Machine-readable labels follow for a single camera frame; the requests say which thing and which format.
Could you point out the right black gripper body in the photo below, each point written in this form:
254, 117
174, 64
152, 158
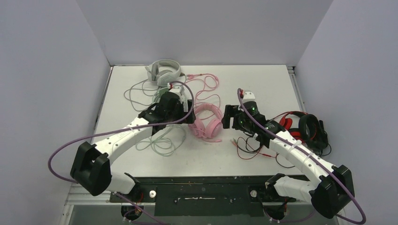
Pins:
228, 116

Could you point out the pink cat-ear headphones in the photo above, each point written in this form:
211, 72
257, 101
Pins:
208, 123

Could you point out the mint green headphones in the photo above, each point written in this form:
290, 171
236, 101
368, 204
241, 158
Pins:
161, 145

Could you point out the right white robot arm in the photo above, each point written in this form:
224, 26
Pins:
328, 188

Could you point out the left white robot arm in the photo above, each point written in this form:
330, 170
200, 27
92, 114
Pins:
92, 164

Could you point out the red and black headphones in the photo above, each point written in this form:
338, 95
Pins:
306, 128

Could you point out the white gaming headset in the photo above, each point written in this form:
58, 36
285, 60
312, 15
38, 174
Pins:
159, 74

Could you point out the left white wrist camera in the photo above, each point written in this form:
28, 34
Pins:
178, 91

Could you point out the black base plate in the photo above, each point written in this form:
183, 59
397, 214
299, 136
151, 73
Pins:
208, 196

